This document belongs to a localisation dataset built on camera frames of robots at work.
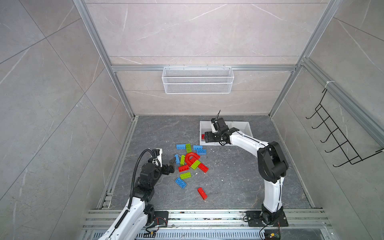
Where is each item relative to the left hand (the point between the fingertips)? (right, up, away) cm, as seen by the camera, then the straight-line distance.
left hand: (167, 154), depth 82 cm
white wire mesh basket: (+18, +48, +19) cm, 54 cm away
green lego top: (+11, +2, +18) cm, 21 cm away
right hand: (+25, +9, +16) cm, 31 cm away
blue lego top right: (+20, -1, +15) cm, 25 cm away
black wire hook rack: (+79, +4, -23) cm, 82 cm away
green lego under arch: (+16, -8, +10) cm, 21 cm away
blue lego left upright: (+4, -6, +11) cm, 13 cm away
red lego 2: (+21, -10, +9) cm, 25 cm away
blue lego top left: (+6, +2, +17) cm, 18 cm away
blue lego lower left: (+7, -17, +3) cm, 19 cm away
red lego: (+9, -10, +8) cm, 16 cm away
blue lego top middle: (+17, +1, +16) cm, 24 cm away
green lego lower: (+10, -14, +6) cm, 18 cm away
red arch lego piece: (+13, -5, +14) cm, 19 cm away
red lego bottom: (+20, -21, -1) cm, 29 cm away
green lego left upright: (+8, -7, +10) cm, 14 cm away
